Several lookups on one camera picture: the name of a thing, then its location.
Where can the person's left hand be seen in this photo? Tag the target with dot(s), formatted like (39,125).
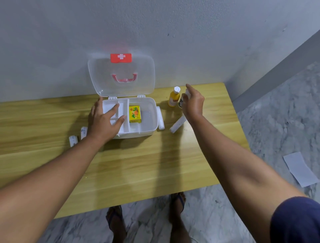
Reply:
(102,125)

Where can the person's right hand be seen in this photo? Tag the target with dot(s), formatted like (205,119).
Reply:
(195,105)

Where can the white medicine bottle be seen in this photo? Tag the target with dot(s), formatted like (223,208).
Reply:
(180,103)

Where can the long printed white bandage roll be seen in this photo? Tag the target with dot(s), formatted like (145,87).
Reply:
(83,132)

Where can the yellow medicine bottle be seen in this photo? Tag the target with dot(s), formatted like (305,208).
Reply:
(173,99)

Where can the plain white bandage roll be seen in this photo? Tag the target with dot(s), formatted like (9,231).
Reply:
(177,124)
(160,119)

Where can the short printed white bandage roll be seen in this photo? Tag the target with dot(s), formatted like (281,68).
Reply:
(73,141)

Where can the green yellow medicine box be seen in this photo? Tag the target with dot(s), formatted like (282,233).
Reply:
(135,114)

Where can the white first aid box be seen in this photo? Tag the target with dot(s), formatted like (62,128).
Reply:
(147,130)

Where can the person's left forearm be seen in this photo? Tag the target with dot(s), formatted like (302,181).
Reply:
(50,185)

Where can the person's right forearm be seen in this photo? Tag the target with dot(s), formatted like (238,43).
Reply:
(237,170)

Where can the person's left foot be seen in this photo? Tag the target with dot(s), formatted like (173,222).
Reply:
(118,230)

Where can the person's foot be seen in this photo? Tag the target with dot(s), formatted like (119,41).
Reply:
(178,225)
(118,230)

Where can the person's right foot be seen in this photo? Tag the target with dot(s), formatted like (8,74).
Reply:
(178,225)

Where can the dark left flip-flop sandal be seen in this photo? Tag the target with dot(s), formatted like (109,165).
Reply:
(112,215)

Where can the dark flip-flop sandal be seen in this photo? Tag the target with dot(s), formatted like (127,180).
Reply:
(112,215)
(181,200)

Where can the dark right flip-flop sandal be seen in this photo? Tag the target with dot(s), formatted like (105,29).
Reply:
(181,200)

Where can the white paper sheet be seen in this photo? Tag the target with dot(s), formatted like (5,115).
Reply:
(300,170)

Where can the navy right shirt sleeve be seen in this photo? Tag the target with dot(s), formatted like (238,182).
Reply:
(297,220)

